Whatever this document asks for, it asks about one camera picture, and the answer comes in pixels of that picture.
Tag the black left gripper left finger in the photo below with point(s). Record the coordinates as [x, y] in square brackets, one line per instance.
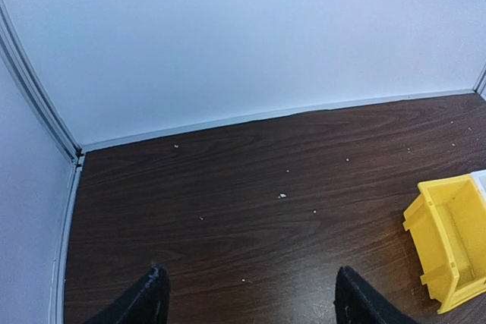
[146, 301]

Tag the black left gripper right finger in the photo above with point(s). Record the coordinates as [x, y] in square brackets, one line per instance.
[356, 301]

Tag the yellow bin left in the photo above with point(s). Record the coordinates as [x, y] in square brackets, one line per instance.
[447, 225]

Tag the white plastic bin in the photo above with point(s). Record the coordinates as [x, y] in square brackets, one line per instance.
[479, 178]

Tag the right aluminium corner post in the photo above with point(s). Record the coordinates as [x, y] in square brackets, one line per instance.
[480, 84]

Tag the aluminium corner post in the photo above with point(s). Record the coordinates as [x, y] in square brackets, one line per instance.
[480, 84]
[18, 64]

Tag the left aluminium corner post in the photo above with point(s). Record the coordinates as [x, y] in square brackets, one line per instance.
[18, 64]

